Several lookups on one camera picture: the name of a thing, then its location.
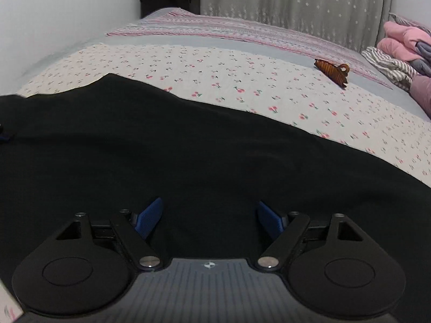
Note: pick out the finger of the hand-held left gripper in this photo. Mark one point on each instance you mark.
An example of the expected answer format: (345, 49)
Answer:
(5, 136)

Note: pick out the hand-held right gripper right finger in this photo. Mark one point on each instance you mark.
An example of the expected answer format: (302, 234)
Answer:
(269, 220)

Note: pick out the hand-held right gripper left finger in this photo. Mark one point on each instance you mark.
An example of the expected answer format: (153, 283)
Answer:
(150, 220)

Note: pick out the black pants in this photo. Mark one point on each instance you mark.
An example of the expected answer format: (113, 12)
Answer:
(168, 158)

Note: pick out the cherry print bed sheet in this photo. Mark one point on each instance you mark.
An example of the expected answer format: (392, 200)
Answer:
(235, 74)

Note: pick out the brown hair claw clip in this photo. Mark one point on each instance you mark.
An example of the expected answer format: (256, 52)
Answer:
(330, 69)

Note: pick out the pink striped blanket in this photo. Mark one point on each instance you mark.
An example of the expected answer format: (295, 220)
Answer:
(252, 30)

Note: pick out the grey striped cloth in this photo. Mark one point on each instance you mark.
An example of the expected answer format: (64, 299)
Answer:
(387, 62)

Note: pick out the purple quilted jacket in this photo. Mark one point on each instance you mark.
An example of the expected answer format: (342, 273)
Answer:
(423, 94)

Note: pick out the grey dotted curtain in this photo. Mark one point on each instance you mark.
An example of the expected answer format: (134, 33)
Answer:
(296, 6)

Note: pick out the pink folded clothes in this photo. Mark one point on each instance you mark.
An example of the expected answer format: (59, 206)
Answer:
(397, 45)

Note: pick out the grey folded cloth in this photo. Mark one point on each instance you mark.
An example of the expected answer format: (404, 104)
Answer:
(425, 57)

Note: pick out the grey pillow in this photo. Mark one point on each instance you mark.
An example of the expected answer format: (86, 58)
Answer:
(400, 18)

